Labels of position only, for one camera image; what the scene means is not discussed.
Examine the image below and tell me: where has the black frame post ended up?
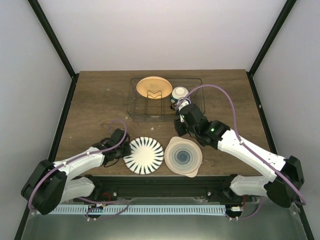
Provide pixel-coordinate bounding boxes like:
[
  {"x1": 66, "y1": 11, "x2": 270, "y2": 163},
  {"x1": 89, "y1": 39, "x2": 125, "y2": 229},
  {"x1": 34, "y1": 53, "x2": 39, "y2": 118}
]
[
  {"x1": 26, "y1": 0, "x2": 77, "y2": 78},
  {"x1": 248, "y1": 0, "x2": 297, "y2": 76}
]

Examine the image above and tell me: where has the cream and teal bowl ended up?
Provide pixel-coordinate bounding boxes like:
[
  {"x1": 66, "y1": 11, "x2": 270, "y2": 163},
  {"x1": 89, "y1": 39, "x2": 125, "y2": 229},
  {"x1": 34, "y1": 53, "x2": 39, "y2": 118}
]
[{"x1": 170, "y1": 86, "x2": 189, "y2": 103}]

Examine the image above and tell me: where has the clear plastic lidded bowl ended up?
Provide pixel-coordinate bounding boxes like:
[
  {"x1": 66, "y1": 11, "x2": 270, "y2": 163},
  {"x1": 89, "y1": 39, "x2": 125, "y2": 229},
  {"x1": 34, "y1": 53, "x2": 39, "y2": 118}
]
[{"x1": 164, "y1": 136, "x2": 203, "y2": 178}]

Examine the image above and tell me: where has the black wire dish rack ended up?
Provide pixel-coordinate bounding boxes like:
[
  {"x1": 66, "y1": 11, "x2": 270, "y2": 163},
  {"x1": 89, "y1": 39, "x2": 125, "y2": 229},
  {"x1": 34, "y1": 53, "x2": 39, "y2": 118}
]
[{"x1": 127, "y1": 77, "x2": 206, "y2": 121}]

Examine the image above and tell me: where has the light blue slotted cable duct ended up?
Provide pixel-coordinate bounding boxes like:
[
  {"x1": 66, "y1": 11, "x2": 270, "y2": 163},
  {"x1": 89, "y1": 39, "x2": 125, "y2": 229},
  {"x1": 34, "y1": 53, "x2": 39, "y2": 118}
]
[{"x1": 51, "y1": 204, "x2": 226, "y2": 216}]

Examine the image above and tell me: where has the white blue striped plate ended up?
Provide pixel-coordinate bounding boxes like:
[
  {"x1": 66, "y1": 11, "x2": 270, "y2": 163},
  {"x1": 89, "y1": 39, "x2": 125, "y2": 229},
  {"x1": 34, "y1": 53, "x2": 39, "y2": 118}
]
[{"x1": 123, "y1": 136, "x2": 164, "y2": 175}]

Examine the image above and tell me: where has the purple cable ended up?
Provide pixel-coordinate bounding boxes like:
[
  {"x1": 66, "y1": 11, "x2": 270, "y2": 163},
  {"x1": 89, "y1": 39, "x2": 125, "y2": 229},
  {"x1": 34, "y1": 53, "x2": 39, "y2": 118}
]
[
  {"x1": 174, "y1": 84, "x2": 307, "y2": 221},
  {"x1": 27, "y1": 118, "x2": 131, "y2": 221}
]

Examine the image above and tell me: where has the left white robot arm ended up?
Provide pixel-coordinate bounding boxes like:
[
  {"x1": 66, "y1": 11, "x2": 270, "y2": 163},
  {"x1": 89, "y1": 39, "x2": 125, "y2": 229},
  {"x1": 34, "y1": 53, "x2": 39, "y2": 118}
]
[{"x1": 21, "y1": 128, "x2": 131, "y2": 215}]

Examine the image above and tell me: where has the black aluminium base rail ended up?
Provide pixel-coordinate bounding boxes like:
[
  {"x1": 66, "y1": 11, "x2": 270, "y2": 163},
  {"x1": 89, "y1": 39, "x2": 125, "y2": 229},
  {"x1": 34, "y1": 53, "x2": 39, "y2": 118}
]
[{"x1": 81, "y1": 174, "x2": 243, "y2": 203}]

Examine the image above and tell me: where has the dark blue mug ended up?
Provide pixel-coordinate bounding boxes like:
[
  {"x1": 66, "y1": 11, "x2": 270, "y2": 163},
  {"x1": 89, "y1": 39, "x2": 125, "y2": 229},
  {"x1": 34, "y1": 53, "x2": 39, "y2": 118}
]
[{"x1": 170, "y1": 102, "x2": 180, "y2": 116}]

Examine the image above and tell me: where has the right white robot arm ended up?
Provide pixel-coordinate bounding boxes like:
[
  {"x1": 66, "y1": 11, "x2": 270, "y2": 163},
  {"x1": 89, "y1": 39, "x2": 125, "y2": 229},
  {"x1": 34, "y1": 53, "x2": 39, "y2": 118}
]
[{"x1": 174, "y1": 101, "x2": 305, "y2": 208}]

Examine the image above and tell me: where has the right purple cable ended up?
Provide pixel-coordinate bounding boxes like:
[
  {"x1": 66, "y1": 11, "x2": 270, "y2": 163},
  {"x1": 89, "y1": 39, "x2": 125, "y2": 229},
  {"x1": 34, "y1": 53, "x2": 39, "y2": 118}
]
[{"x1": 174, "y1": 84, "x2": 307, "y2": 221}]

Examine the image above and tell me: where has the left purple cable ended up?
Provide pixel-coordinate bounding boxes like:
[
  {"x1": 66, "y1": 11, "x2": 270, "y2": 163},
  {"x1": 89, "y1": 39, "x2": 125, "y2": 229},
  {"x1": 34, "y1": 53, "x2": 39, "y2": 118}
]
[{"x1": 27, "y1": 118, "x2": 131, "y2": 221}]

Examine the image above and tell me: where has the orange plastic plate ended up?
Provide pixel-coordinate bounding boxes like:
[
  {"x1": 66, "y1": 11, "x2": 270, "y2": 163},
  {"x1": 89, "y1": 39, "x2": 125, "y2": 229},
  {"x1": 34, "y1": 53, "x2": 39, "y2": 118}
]
[{"x1": 136, "y1": 76, "x2": 173, "y2": 99}]

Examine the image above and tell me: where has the right black frame post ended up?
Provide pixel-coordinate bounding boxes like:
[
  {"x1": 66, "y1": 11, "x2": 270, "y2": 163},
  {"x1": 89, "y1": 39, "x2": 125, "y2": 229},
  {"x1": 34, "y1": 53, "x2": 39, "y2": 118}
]
[{"x1": 248, "y1": 0, "x2": 297, "y2": 76}]

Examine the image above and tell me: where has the left black frame post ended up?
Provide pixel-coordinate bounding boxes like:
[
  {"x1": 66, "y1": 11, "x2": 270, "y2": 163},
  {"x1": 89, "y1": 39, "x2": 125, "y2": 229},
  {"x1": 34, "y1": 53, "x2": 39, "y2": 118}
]
[{"x1": 26, "y1": 0, "x2": 77, "y2": 78}]

